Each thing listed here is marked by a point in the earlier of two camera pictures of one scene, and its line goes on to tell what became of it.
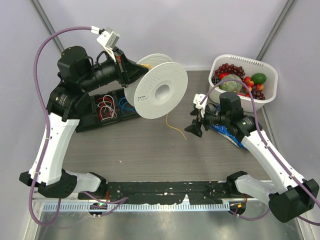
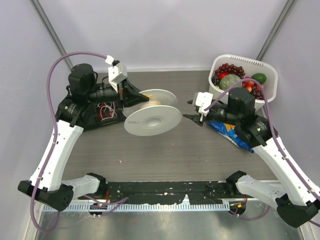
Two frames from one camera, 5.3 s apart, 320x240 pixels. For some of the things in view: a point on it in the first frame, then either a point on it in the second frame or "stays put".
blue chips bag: x=225 y=132 stays put
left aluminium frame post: x=47 y=24 stays put
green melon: x=231 y=86 stays put
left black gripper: x=127 y=71 to x=130 y=95
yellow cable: x=149 y=65 to x=154 y=101
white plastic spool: x=160 y=91 to x=158 y=115
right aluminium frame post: x=282 y=14 stays put
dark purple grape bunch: x=257 y=94 stays put
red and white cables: x=106 y=105 stays put
